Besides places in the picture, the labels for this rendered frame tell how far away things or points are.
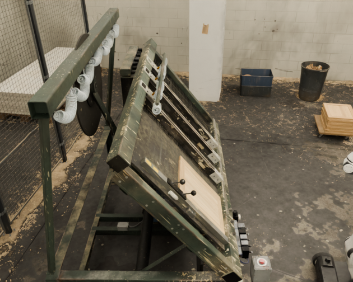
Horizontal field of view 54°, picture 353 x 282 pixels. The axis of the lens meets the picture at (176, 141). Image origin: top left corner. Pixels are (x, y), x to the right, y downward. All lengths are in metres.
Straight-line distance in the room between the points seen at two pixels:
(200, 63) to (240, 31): 1.56
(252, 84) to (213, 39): 1.26
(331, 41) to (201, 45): 2.85
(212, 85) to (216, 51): 0.64
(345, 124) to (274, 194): 1.83
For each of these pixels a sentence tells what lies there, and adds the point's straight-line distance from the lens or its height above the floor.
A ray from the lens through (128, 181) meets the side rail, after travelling 2.01.
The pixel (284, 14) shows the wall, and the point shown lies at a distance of 7.66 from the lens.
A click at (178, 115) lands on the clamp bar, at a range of 3.19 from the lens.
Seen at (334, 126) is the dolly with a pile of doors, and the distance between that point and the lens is 5.83.
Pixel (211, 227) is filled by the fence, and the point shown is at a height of 1.07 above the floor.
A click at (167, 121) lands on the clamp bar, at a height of 1.55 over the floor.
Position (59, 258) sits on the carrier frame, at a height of 0.78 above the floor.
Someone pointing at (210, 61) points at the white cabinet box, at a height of 0.80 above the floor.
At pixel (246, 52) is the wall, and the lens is 7.83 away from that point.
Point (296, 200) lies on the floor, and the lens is 4.61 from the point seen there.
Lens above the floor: 2.95
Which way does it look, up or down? 32 degrees down
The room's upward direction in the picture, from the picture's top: 1 degrees counter-clockwise
